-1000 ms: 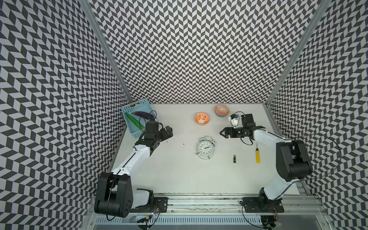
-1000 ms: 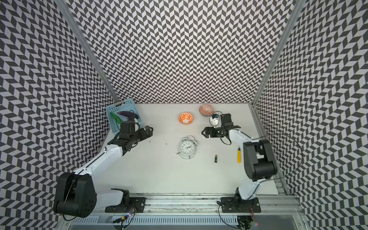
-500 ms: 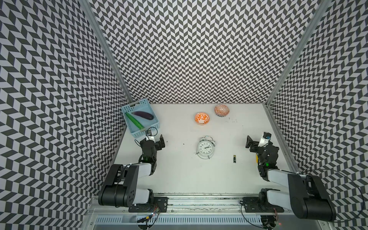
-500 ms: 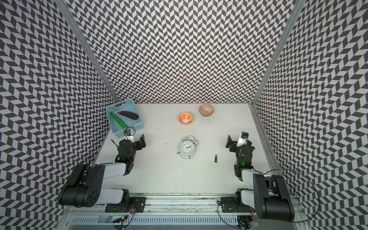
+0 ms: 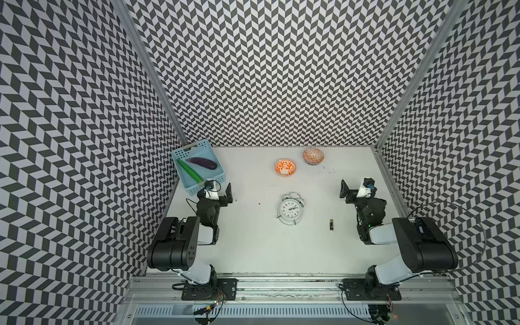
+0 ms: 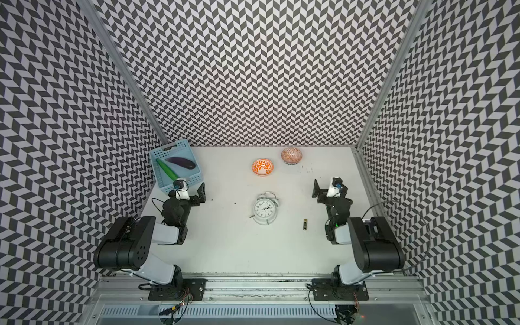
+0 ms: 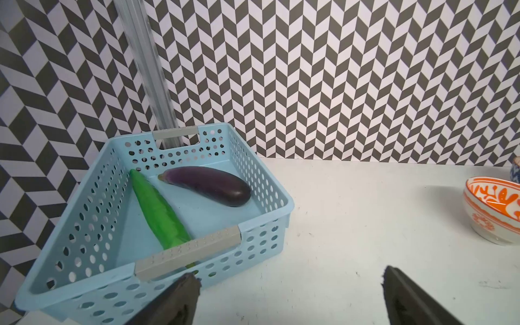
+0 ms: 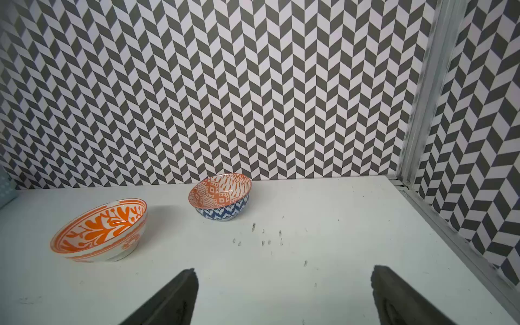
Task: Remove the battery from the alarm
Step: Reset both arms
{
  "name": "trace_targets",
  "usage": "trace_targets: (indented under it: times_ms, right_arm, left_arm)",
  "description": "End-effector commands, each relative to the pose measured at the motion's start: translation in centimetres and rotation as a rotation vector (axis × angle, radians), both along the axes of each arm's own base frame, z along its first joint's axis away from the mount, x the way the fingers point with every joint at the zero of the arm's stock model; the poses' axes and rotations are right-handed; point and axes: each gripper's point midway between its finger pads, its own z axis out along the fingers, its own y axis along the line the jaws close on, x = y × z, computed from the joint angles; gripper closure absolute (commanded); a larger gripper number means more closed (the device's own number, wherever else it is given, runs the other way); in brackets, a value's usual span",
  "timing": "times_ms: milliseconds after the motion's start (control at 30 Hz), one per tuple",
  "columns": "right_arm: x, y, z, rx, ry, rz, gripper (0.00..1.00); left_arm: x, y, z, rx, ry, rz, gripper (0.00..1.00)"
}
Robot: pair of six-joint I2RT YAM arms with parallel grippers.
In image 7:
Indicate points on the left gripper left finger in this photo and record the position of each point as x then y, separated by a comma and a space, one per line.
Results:
175, 305

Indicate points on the dark purple eggplant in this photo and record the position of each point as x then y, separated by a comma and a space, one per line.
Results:
214, 184

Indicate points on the green cucumber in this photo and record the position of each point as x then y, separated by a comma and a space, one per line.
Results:
159, 215

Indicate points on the orange white patterned bowl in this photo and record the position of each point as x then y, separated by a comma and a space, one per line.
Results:
492, 205

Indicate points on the light blue perforated basket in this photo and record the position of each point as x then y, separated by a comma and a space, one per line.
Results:
102, 264

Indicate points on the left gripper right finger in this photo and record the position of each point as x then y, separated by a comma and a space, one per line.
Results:
407, 303

